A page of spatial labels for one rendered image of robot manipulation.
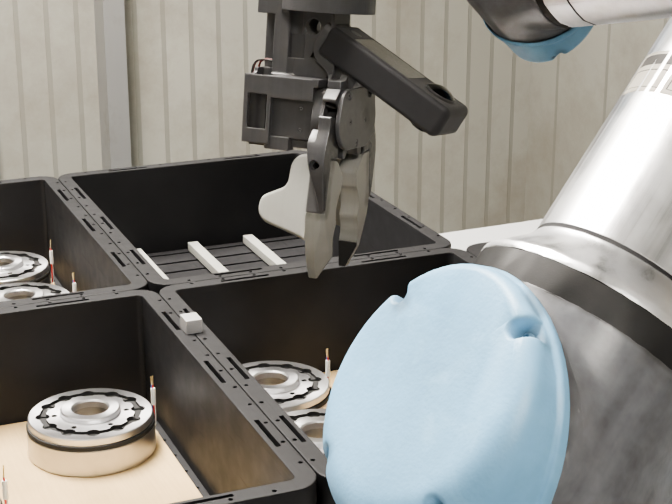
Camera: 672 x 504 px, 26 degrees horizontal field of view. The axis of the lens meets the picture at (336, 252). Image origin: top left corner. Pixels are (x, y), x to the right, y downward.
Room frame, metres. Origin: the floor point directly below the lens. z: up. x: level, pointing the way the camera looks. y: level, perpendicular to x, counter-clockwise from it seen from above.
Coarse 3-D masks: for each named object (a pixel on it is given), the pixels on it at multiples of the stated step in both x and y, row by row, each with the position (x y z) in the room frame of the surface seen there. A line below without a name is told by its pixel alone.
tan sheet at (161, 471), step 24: (0, 432) 1.11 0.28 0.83; (24, 432) 1.11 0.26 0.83; (0, 456) 1.07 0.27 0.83; (24, 456) 1.07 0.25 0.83; (168, 456) 1.07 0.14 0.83; (0, 480) 1.03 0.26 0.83; (24, 480) 1.03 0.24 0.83; (48, 480) 1.03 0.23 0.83; (72, 480) 1.03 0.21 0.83; (96, 480) 1.03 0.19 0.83; (120, 480) 1.03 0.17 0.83; (144, 480) 1.03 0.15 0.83; (168, 480) 1.03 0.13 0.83
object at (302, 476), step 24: (0, 312) 1.14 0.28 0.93; (24, 312) 1.14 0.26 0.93; (48, 312) 1.15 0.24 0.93; (168, 312) 1.14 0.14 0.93; (192, 336) 1.08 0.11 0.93; (192, 360) 1.04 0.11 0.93; (216, 360) 1.03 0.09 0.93; (216, 384) 0.99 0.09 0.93; (240, 408) 0.94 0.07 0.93; (264, 432) 0.93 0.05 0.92; (288, 456) 0.87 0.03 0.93; (312, 480) 0.83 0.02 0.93
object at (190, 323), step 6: (180, 318) 1.10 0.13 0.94; (186, 318) 1.09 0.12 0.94; (192, 318) 1.09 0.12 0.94; (198, 318) 1.09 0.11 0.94; (180, 324) 1.10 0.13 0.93; (186, 324) 1.09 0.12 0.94; (192, 324) 1.09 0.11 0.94; (198, 324) 1.09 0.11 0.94; (186, 330) 1.09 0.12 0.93; (192, 330) 1.09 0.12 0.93; (198, 330) 1.09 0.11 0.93
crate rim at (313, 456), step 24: (336, 264) 1.26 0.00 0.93; (360, 264) 1.26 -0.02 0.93; (384, 264) 1.27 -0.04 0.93; (168, 288) 1.19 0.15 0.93; (192, 288) 1.20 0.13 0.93; (216, 288) 1.21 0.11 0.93; (192, 312) 1.14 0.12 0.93; (240, 384) 0.99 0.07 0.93; (264, 408) 0.94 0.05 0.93; (288, 432) 0.91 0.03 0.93; (312, 456) 0.87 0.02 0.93
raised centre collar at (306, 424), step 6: (300, 420) 1.06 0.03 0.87; (306, 420) 1.06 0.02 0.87; (312, 420) 1.06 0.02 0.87; (318, 420) 1.06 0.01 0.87; (300, 426) 1.05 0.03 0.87; (306, 426) 1.05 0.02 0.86; (312, 426) 1.06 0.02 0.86; (318, 426) 1.06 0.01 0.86; (312, 438) 1.03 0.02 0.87; (318, 438) 1.03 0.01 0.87; (318, 444) 1.02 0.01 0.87
